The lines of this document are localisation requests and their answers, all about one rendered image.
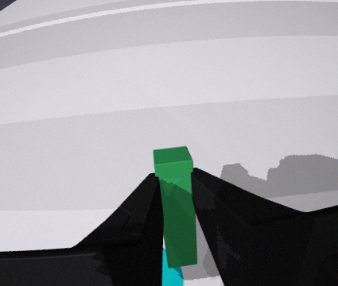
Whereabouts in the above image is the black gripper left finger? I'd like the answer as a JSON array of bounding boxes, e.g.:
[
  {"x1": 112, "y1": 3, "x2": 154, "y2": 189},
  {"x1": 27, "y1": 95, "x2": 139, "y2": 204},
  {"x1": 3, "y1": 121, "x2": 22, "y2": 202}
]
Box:
[{"x1": 0, "y1": 172, "x2": 165, "y2": 286}]

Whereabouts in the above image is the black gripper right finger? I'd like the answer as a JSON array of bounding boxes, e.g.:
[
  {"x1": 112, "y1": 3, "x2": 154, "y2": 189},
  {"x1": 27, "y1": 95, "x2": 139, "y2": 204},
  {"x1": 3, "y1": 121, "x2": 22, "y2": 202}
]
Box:
[{"x1": 191, "y1": 168, "x2": 338, "y2": 286}]

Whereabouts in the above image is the green rectangular post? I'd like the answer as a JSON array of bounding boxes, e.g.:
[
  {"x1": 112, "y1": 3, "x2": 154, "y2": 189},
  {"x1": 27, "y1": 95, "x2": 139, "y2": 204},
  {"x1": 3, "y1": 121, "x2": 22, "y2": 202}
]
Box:
[{"x1": 153, "y1": 146, "x2": 197, "y2": 268}]

